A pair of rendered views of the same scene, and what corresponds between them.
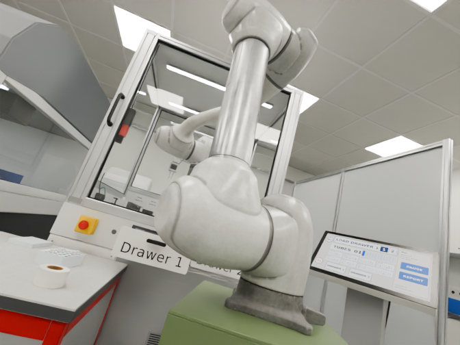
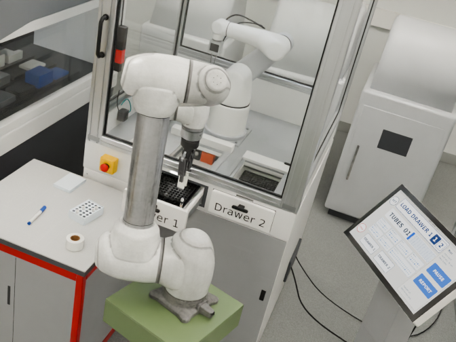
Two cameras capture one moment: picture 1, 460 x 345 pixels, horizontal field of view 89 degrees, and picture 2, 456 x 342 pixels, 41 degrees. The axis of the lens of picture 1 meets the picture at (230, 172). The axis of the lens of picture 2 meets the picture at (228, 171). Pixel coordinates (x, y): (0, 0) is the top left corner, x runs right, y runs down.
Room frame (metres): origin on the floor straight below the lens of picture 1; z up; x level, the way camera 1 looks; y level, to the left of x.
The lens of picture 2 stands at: (-0.90, -0.82, 2.32)
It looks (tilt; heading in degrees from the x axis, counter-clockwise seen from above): 29 degrees down; 21
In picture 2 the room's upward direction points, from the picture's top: 13 degrees clockwise
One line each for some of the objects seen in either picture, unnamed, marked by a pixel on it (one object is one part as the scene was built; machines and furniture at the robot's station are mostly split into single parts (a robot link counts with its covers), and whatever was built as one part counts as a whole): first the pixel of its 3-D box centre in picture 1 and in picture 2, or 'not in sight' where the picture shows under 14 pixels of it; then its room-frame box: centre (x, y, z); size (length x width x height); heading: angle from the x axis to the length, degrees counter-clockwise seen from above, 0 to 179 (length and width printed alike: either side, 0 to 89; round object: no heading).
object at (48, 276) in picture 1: (51, 275); (74, 241); (0.69, 0.37, 0.78); 0.07 x 0.07 x 0.04
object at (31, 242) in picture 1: (31, 241); (70, 182); (1.02, 0.67, 0.77); 0.13 x 0.09 x 0.02; 5
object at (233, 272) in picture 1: (220, 261); (241, 210); (1.24, -0.08, 0.87); 0.29 x 0.02 x 0.11; 99
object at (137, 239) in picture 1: (154, 250); (154, 210); (0.97, 0.20, 0.87); 0.29 x 0.02 x 0.11; 99
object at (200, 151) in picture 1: (202, 152); (193, 106); (1.07, 0.16, 1.34); 0.13 x 0.11 x 0.16; 121
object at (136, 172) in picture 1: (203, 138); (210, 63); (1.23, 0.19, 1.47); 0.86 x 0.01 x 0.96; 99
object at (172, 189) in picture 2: not in sight; (173, 190); (1.17, 0.23, 0.87); 0.22 x 0.18 x 0.06; 9
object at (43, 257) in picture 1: (61, 257); (86, 212); (0.88, 0.47, 0.78); 0.12 x 0.08 x 0.04; 177
